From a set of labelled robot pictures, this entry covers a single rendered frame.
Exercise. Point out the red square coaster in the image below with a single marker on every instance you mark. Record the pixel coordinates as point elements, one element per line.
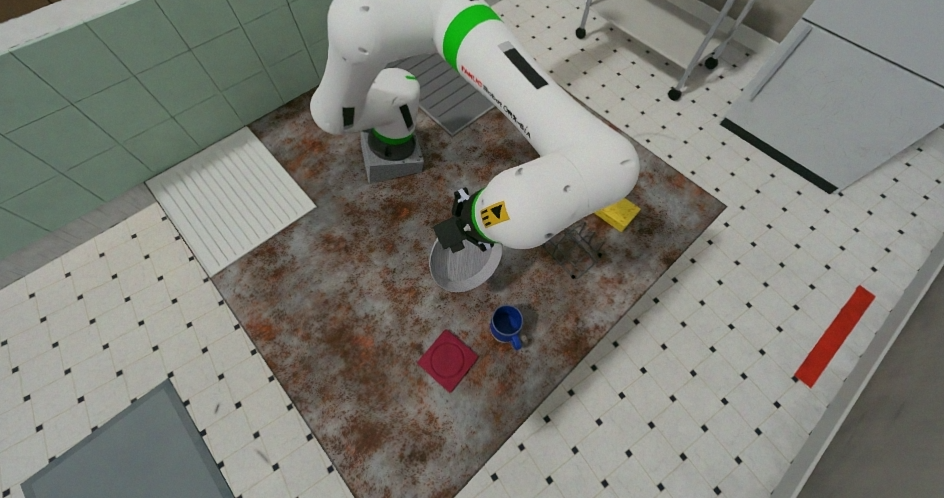
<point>447,360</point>

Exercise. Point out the blue ceramic mug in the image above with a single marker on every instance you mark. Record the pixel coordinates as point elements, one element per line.
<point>507,319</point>

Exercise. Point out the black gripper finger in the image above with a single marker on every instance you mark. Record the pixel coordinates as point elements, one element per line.
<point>483,246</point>
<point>460,195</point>

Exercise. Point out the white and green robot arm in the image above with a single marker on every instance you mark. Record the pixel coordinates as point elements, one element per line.
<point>579,171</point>

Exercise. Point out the white ribbed draining mat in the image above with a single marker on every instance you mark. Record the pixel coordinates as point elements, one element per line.
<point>229,199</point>

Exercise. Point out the yellow sponge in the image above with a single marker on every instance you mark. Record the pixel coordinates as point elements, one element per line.
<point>619,214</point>

